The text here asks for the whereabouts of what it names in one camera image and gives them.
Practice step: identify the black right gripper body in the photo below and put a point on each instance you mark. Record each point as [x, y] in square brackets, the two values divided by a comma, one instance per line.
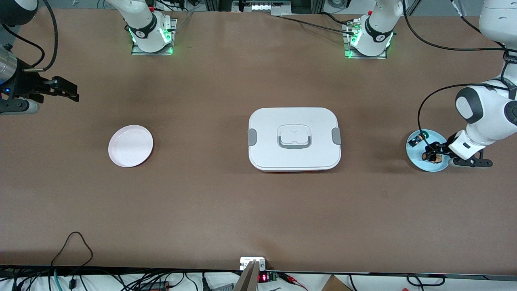
[25, 84]

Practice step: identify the orange and black switch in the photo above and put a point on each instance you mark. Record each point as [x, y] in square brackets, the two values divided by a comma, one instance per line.
[436, 159]

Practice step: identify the light blue plate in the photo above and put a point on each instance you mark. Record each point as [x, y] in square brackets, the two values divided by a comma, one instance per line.
[414, 155]

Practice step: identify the pale pink plate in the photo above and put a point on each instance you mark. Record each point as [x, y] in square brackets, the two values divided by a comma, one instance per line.
[131, 147]

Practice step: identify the brown cardboard piece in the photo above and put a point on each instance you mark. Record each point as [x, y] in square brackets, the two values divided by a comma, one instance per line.
[335, 285]

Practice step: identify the red clip leads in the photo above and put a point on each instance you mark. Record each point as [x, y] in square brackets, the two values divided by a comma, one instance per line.
[291, 278]

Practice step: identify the red LED display module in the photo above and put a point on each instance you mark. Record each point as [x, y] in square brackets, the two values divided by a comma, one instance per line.
[263, 277]

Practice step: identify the white LED light bar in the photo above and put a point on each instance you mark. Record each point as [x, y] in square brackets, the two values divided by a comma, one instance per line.
[262, 6]

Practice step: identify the small white outlet box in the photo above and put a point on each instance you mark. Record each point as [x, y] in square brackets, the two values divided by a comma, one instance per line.
[246, 262]

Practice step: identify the black power adapter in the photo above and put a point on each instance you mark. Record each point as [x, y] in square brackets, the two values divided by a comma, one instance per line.
[153, 286]

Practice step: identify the grey wooden bar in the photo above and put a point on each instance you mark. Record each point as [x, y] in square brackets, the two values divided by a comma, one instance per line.
[248, 281]

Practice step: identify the grey power strip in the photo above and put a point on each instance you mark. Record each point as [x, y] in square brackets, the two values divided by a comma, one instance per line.
[222, 287]

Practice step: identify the green and black switch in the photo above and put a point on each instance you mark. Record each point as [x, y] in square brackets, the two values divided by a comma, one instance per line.
[416, 140]

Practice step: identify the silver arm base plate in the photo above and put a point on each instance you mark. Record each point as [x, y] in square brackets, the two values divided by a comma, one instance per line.
[363, 57]
[153, 53]

